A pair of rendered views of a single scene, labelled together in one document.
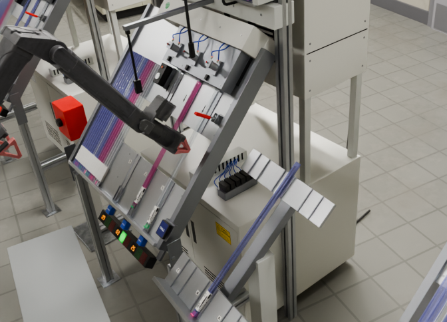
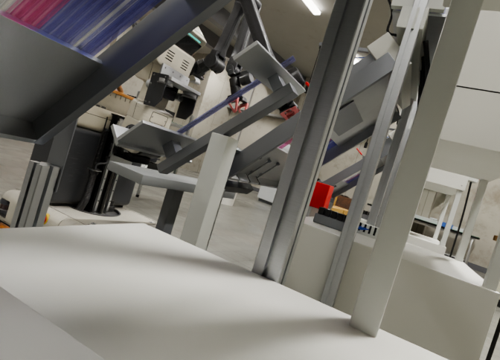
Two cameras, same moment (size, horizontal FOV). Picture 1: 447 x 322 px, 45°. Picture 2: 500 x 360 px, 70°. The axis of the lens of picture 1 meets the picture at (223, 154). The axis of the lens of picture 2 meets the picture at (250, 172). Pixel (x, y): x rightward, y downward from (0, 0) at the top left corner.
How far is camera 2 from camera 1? 167 cm
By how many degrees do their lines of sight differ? 64
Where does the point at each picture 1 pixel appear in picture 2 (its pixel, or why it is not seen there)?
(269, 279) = (213, 164)
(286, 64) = (397, 65)
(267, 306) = (198, 198)
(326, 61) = (467, 106)
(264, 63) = (382, 65)
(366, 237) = not seen: outside the picture
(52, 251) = not seen: hidden behind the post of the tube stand
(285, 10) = (415, 13)
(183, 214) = (250, 152)
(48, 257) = not seen: hidden behind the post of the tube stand
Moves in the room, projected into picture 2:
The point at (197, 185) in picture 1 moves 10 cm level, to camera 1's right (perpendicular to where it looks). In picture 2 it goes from (271, 135) to (287, 137)
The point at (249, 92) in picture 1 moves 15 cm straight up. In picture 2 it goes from (354, 82) to (367, 39)
